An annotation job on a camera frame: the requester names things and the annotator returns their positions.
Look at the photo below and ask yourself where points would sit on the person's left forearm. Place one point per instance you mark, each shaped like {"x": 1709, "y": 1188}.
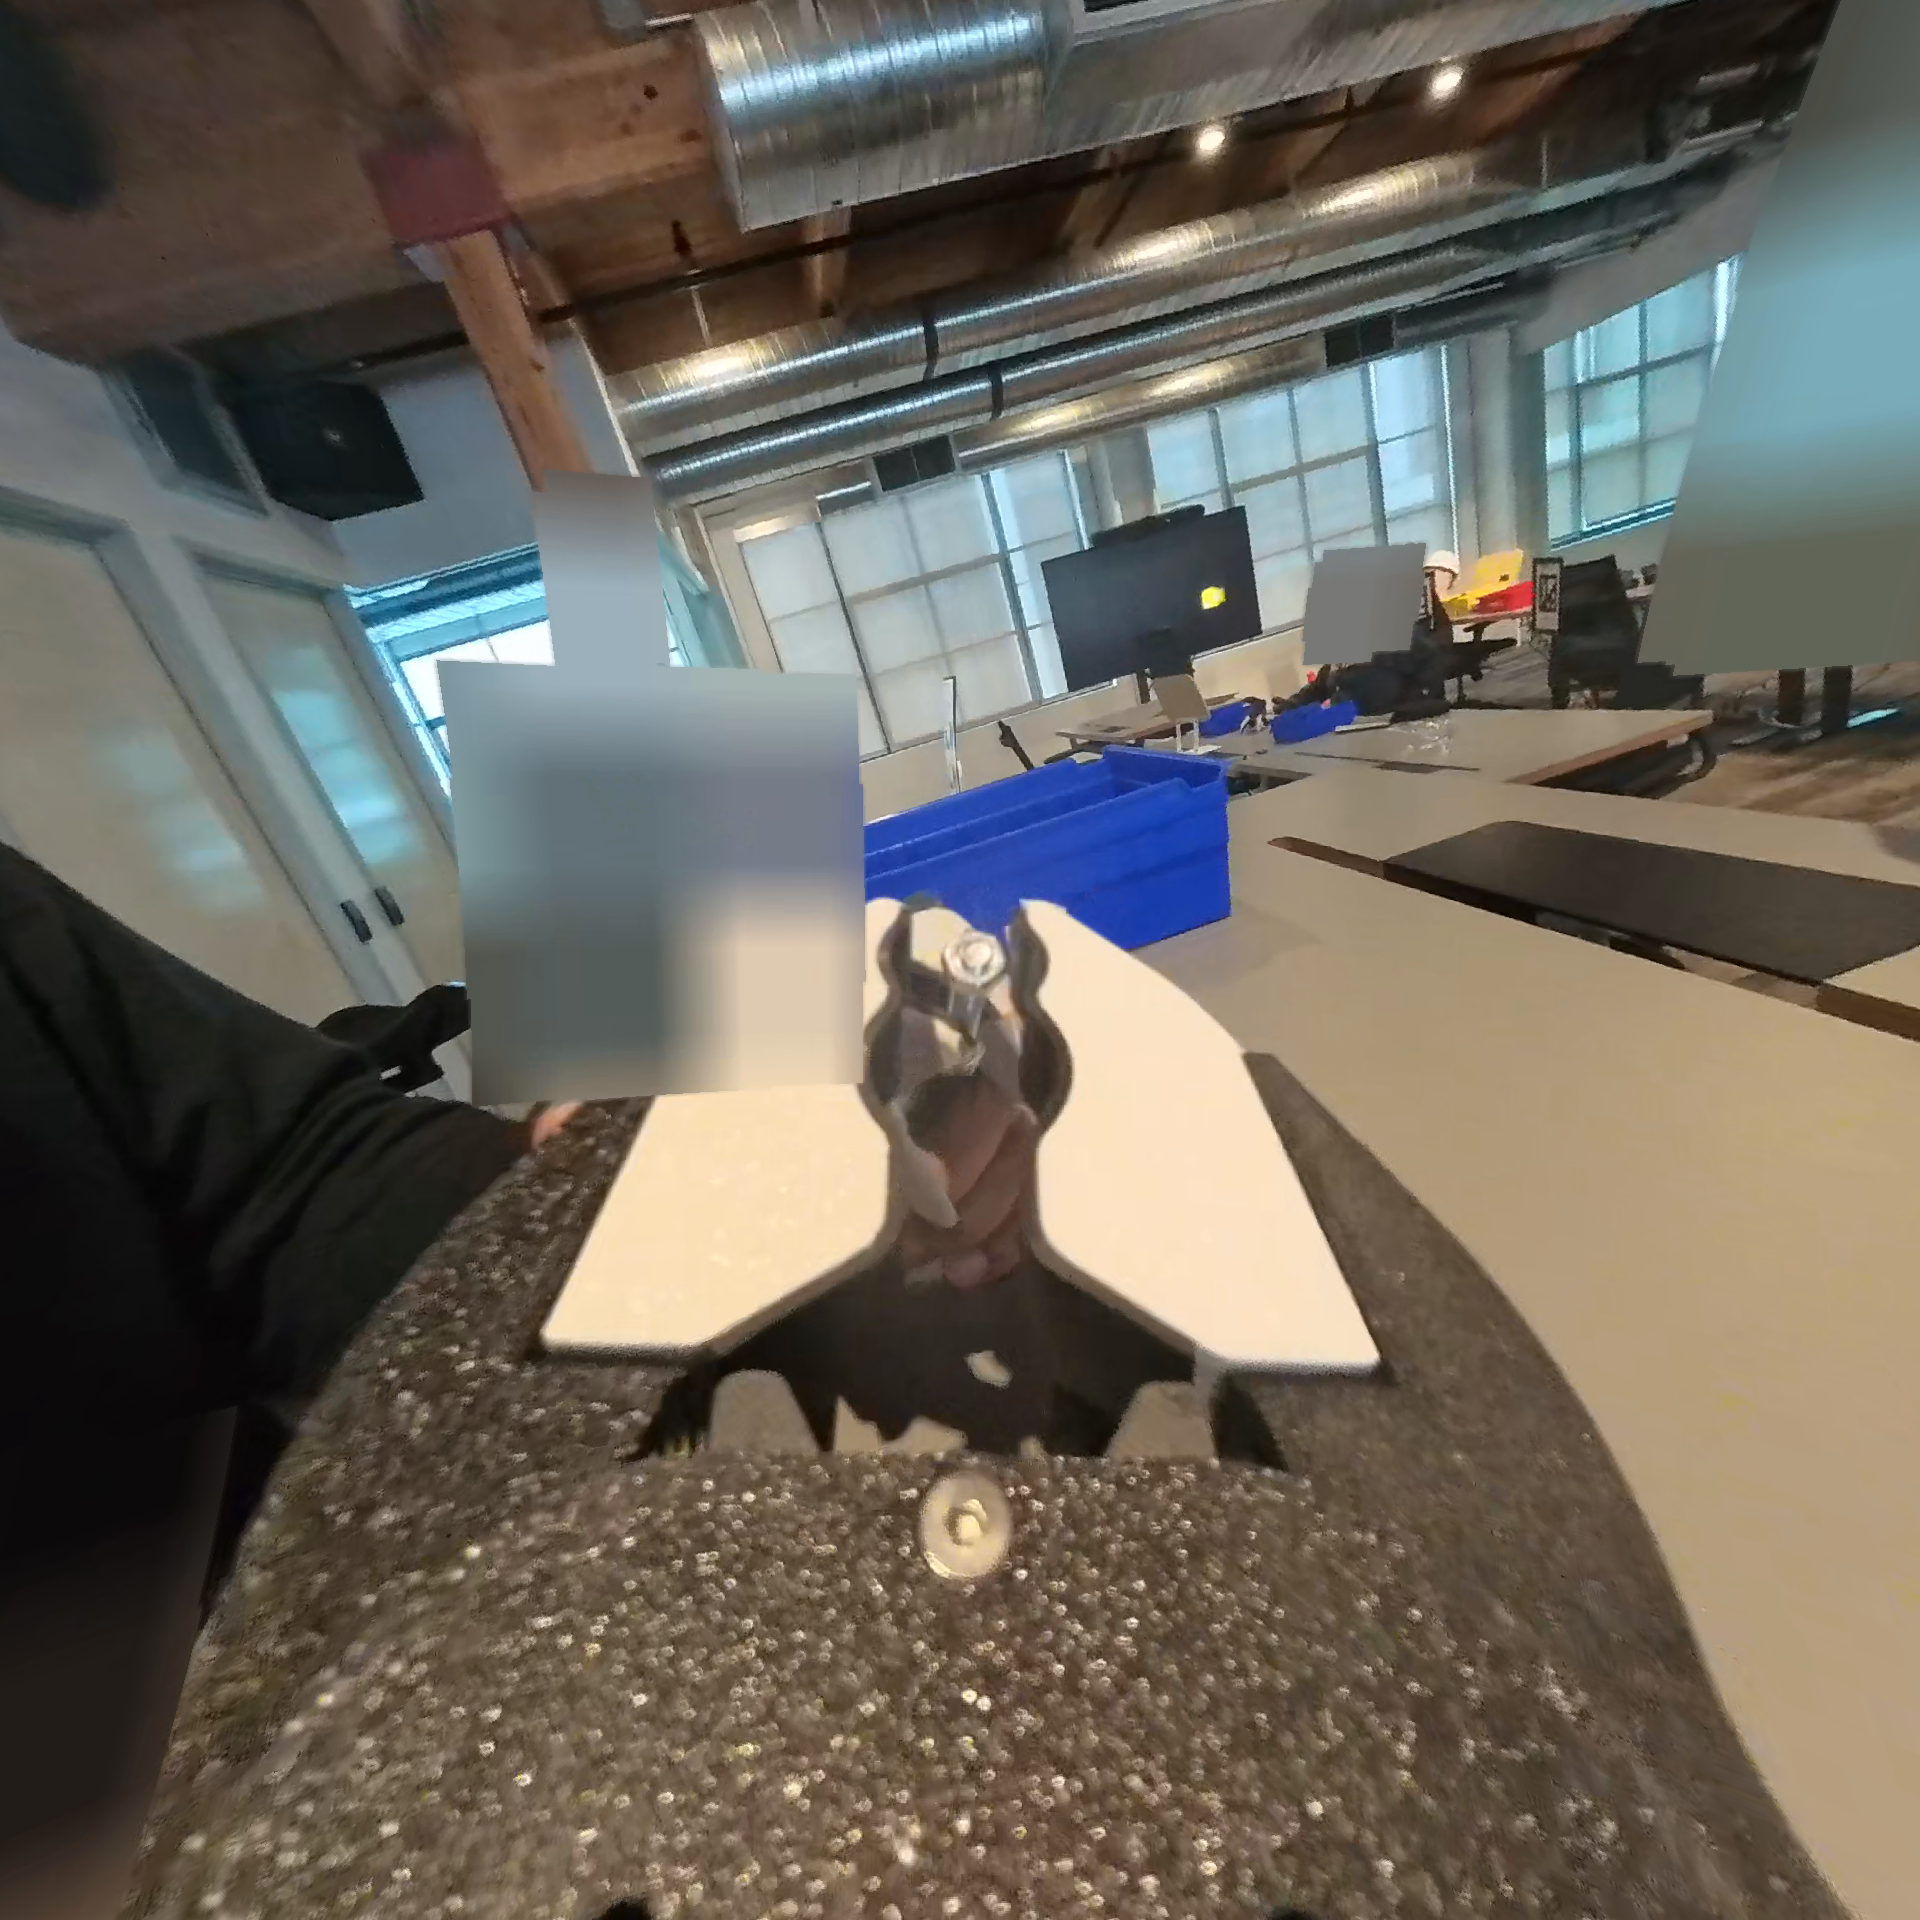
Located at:
{"x": 224, "y": 1171}

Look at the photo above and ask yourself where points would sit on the small blue bin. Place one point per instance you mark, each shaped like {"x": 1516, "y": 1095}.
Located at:
{"x": 1229, "y": 716}
{"x": 1313, "y": 721}

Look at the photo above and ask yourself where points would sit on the silver bolt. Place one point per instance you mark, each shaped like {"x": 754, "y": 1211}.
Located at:
{"x": 954, "y": 1027}

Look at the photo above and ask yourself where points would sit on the white glass door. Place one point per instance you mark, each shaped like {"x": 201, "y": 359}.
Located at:
{"x": 330, "y": 749}
{"x": 120, "y": 780}

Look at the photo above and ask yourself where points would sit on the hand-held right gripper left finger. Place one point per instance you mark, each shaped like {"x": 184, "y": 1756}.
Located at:
{"x": 720, "y": 1231}

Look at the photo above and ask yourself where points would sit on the yellow plastic crate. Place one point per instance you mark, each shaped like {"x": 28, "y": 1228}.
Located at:
{"x": 1497, "y": 581}

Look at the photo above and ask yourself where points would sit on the black wall speaker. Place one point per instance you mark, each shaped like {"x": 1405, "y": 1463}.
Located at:
{"x": 338, "y": 441}

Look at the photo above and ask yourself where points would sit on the silver ventilation duct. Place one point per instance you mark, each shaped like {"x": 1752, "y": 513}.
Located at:
{"x": 1049, "y": 322}
{"x": 868, "y": 105}

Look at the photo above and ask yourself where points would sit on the silver hex nut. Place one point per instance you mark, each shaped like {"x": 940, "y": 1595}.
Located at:
{"x": 974, "y": 954}

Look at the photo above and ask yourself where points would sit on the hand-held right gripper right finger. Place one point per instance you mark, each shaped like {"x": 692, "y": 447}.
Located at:
{"x": 1201, "y": 1200}

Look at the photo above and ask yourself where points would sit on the black office chair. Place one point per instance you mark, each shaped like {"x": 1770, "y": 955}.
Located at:
{"x": 1612, "y": 629}
{"x": 397, "y": 1036}

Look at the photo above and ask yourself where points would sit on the black white tag sign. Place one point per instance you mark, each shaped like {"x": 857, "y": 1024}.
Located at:
{"x": 1546, "y": 587}

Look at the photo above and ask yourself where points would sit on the blue plastic bin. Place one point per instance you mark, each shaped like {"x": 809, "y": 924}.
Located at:
{"x": 1049, "y": 839}

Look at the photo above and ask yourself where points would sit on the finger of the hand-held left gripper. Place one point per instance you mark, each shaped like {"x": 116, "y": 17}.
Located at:
{"x": 922, "y": 1171}

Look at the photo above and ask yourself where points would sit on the wooden pillar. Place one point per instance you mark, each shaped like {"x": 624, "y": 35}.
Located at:
{"x": 509, "y": 359}

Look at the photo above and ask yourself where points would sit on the black table mat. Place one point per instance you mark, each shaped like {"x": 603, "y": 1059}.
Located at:
{"x": 1681, "y": 900}

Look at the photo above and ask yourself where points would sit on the large grid window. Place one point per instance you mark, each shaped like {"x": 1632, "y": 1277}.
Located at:
{"x": 974, "y": 585}

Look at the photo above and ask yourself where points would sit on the person's left hand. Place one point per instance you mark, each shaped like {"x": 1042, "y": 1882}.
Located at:
{"x": 984, "y": 1184}

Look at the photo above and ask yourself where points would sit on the black wall monitor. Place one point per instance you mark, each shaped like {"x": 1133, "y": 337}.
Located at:
{"x": 1147, "y": 599}

